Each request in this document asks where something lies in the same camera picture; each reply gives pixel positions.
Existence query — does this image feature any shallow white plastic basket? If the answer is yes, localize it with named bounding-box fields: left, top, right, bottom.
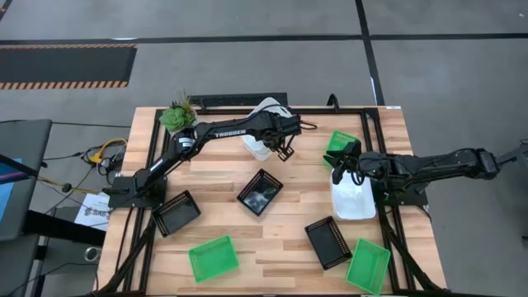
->
left=329, top=167, right=377, bottom=222

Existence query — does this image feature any black metal table frame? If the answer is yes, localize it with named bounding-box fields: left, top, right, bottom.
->
left=94, top=106, right=446, bottom=297

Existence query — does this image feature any black power strip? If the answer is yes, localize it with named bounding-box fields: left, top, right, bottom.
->
left=188, top=92, right=289, bottom=109

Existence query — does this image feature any white printed paper sheet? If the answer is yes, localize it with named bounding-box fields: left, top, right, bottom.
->
left=74, top=191, right=112, bottom=233

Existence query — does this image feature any tall white plastic bin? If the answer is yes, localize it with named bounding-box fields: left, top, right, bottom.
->
left=242, top=97, right=291, bottom=163

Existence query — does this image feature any grey metal ring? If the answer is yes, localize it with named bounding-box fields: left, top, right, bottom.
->
left=83, top=246, right=102, bottom=263

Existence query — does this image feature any green plastic basket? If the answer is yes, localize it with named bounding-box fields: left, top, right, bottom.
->
left=188, top=234, right=241, bottom=284
left=323, top=130, right=361, bottom=168
left=345, top=238, right=392, bottom=296

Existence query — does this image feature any yellow cable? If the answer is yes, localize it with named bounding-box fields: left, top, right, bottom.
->
left=87, top=138, right=129, bottom=164

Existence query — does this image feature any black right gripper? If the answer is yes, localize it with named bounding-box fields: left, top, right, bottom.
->
left=322, top=139, right=375, bottom=186

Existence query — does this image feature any black plastic basket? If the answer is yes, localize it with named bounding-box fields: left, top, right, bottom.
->
left=304, top=215, right=353, bottom=271
left=151, top=189, right=202, bottom=238
left=236, top=167, right=285, bottom=217

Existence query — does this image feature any green succulent in pot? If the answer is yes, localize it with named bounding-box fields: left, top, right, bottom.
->
left=158, top=91, right=198, bottom=135

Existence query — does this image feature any dark grey side table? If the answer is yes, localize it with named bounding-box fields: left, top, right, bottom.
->
left=0, top=119, right=54, bottom=243

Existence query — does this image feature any black hazard-striped floor mat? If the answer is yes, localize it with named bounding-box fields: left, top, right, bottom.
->
left=0, top=43, right=139, bottom=91

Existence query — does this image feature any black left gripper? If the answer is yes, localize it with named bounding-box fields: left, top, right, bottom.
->
left=263, top=111, right=304, bottom=163

